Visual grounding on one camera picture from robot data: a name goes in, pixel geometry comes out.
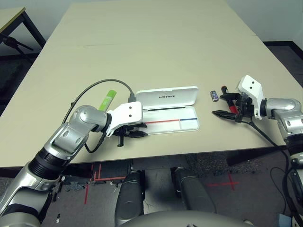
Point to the grey robot torso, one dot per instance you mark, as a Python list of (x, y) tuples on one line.
[(184, 221)]

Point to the black marker with red cap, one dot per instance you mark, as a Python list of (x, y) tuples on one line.
[(224, 89)]

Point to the grey robot left leg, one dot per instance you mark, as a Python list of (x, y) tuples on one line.
[(130, 198)]

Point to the small white floor scrap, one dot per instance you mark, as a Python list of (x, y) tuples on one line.
[(58, 217)]

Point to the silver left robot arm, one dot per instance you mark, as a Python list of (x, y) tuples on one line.
[(82, 116)]

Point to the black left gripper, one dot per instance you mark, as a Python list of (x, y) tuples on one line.
[(120, 133)]

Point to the grey blue floor box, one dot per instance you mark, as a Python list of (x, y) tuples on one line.
[(284, 220)]

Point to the green plastic stationery stick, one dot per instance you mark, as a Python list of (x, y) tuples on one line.
[(107, 99)]

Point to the beige side table black legs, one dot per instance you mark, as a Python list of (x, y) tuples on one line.
[(11, 17)]

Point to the black tripod stand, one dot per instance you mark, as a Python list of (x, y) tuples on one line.
[(11, 42)]

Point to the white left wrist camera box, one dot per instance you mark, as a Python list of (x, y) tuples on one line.
[(127, 112)]

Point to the white plastic pencil case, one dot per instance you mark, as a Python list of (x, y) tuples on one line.
[(165, 124)]

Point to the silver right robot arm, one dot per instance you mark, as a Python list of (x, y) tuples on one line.
[(284, 106)]

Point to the small dark blue eraser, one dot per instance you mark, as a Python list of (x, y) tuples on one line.
[(214, 95)]

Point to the black table frame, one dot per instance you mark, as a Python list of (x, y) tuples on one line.
[(248, 156)]

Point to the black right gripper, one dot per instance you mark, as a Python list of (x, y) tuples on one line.
[(246, 110)]

